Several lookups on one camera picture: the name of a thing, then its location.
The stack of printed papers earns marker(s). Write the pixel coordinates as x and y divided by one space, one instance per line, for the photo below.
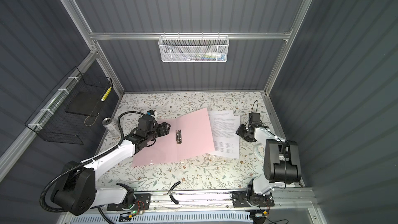
224 126

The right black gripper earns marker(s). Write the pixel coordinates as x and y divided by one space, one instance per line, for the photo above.
240 131

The pink file folder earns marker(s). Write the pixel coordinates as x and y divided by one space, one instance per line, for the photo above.
197 140

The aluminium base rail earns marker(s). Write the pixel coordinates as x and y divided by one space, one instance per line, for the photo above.
216 200

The black wire basket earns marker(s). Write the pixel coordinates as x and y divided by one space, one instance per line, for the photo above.
69 116

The white wire mesh basket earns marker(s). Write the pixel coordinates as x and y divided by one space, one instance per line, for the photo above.
194 49

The metal folder clip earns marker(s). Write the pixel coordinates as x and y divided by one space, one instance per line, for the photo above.
178 137

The yellow marker pen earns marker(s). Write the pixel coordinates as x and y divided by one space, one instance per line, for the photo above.
106 94

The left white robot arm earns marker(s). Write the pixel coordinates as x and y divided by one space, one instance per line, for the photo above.
75 189

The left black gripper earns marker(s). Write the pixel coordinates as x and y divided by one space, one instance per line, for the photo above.
163 128

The black notebook in basket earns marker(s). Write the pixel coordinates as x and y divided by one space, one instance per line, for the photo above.
85 104

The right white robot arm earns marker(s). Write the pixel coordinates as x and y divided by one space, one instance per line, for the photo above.
281 162

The silver drink can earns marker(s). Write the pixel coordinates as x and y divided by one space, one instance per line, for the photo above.
111 127

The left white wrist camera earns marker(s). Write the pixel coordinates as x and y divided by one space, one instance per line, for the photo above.
151 113

